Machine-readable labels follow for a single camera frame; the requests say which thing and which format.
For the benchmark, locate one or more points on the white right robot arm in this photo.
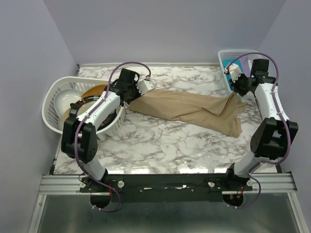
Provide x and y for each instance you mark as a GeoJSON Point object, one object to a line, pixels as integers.
{"type": "Point", "coordinates": [271, 142]}

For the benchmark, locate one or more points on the white round dish basket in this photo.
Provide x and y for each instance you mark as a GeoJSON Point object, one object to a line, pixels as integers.
{"type": "Point", "coordinates": [54, 121]}

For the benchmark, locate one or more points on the white bowl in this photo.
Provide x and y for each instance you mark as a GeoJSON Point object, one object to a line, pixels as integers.
{"type": "Point", "coordinates": [64, 98]}

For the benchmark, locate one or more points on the teal rolled t shirt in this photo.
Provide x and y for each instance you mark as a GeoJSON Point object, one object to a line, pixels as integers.
{"type": "Point", "coordinates": [228, 62]}

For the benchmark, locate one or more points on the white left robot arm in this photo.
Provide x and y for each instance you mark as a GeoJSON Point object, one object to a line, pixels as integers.
{"type": "Point", "coordinates": [79, 138]}

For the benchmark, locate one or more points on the white rectangular plastic basket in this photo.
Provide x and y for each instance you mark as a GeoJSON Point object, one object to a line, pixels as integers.
{"type": "Point", "coordinates": [232, 54]}

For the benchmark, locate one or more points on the aluminium frame rail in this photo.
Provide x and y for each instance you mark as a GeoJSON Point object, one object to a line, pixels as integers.
{"type": "Point", "coordinates": [70, 185]}

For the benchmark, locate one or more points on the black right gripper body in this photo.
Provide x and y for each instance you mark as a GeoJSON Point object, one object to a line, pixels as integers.
{"type": "Point", "coordinates": [241, 85]}

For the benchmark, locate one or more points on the purple rolled t shirt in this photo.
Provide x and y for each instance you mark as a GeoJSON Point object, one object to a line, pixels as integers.
{"type": "Point", "coordinates": [245, 66]}

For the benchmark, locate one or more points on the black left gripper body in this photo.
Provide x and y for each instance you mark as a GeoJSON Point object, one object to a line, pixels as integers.
{"type": "Point", "coordinates": [133, 92]}

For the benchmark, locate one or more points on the striped rim ceramic plate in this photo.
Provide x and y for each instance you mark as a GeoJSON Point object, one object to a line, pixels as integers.
{"type": "Point", "coordinates": [84, 104]}

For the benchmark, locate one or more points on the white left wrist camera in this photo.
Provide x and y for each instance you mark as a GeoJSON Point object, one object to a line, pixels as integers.
{"type": "Point", "coordinates": [145, 86]}

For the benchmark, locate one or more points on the woven tan placemat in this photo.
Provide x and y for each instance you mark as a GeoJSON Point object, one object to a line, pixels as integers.
{"type": "Point", "coordinates": [94, 91]}

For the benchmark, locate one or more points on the beige t shirt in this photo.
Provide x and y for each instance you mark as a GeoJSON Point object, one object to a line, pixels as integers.
{"type": "Point", "coordinates": [214, 113]}

